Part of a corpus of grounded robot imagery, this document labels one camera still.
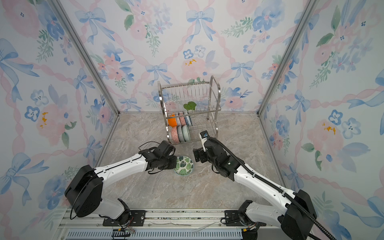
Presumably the stainless steel dish rack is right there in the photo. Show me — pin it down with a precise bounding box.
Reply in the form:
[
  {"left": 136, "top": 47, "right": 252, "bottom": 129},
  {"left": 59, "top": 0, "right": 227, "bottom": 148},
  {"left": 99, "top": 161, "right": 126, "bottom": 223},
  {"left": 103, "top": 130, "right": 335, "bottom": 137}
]
[{"left": 158, "top": 75, "right": 222, "bottom": 145}]

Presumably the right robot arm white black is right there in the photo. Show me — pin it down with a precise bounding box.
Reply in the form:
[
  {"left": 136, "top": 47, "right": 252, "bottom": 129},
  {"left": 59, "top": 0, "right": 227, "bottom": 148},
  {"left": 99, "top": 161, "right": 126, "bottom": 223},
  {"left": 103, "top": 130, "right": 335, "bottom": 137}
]
[{"left": 193, "top": 136, "right": 317, "bottom": 240}]

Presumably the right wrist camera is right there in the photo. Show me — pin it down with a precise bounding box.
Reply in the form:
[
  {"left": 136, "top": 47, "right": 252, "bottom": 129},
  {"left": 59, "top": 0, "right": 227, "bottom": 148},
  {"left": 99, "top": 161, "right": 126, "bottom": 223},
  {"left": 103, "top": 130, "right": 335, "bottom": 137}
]
[{"left": 199, "top": 130, "right": 209, "bottom": 152}]

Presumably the pale green plate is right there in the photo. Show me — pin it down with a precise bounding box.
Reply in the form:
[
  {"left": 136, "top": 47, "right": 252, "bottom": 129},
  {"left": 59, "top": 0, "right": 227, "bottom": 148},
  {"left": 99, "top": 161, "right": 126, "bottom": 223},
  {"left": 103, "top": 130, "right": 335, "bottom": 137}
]
[{"left": 182, "top": 125, "right": 191, "bottom": 142}]

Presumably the blue white patterned plate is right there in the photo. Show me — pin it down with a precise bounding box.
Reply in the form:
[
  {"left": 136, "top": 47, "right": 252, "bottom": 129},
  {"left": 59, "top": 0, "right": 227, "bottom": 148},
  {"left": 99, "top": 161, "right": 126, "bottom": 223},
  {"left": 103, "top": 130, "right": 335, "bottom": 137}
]
[{"left": 184, "top": 116, "right": 193, "bottom": 127}]

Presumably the black white floral bowl front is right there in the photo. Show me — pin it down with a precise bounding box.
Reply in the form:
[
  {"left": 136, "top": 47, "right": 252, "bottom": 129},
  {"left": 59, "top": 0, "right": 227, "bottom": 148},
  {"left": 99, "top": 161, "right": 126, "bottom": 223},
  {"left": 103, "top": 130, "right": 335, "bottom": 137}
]
[{"left": 171, "top": 127, "right": 180, "bottom": 144}]

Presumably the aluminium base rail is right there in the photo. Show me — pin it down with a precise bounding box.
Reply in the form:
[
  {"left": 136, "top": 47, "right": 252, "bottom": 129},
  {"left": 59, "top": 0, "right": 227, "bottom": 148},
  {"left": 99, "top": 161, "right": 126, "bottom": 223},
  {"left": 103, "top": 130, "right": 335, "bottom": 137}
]
[{"left": 53, "top": 208, "right": 316, "bottom": 240}]

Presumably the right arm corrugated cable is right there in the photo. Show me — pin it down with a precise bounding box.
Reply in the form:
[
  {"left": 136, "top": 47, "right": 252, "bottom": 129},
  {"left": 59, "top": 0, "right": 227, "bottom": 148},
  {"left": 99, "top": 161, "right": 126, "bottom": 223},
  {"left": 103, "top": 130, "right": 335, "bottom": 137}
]
[{"left": 208, "top": 136, "right": 331, "bottom": 240}]

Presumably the green leaf pattern bowl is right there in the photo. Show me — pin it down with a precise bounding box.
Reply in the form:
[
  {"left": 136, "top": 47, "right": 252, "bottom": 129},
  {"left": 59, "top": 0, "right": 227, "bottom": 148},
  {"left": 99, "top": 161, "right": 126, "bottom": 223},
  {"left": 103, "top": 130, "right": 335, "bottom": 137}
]
[{"left": 174, "top": 156, "right": 194, "bottom": 176}]

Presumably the black white floral bowl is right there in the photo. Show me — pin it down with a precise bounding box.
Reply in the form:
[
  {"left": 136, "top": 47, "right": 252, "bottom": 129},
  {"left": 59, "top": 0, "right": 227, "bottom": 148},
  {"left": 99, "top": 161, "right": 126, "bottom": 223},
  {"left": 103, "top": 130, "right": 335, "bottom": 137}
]
[
  {"left": 179, "top": 116, "right": 186, "bottom": 126},
  {"left": 171, "top": 127, "right": 180, "bottom": 144}
]

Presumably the dark blue flower bowl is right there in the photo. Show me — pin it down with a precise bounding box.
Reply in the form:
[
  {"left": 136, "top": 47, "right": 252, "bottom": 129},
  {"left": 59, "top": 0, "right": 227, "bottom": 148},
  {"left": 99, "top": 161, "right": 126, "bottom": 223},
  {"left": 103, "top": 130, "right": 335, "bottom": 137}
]
[{"left": 177, "top": 126, "right": 185, "bottom": 143}]

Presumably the white bowl orange outside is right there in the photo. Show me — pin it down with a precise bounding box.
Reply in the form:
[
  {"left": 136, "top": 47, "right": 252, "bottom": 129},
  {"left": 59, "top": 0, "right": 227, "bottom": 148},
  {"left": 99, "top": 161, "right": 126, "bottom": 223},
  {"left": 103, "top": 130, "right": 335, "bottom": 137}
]
[{"left": 168, "top": 114, "right": 178, "bottom": 128}]

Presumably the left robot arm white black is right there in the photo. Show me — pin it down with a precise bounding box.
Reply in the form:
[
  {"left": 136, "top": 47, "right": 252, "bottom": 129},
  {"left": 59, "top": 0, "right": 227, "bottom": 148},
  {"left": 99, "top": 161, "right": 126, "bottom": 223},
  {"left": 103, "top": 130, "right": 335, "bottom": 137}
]
[{"left": 65, "top": 141, "right": 177, "bottom": 226}]

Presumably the green leaf-shaped dish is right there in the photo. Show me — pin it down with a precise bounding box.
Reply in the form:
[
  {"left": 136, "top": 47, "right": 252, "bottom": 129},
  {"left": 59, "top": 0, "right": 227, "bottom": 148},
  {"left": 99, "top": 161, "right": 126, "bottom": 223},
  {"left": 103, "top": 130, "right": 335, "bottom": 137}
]
[{"left": 183, "top": 102, "right": 197, "bottom": 111}]

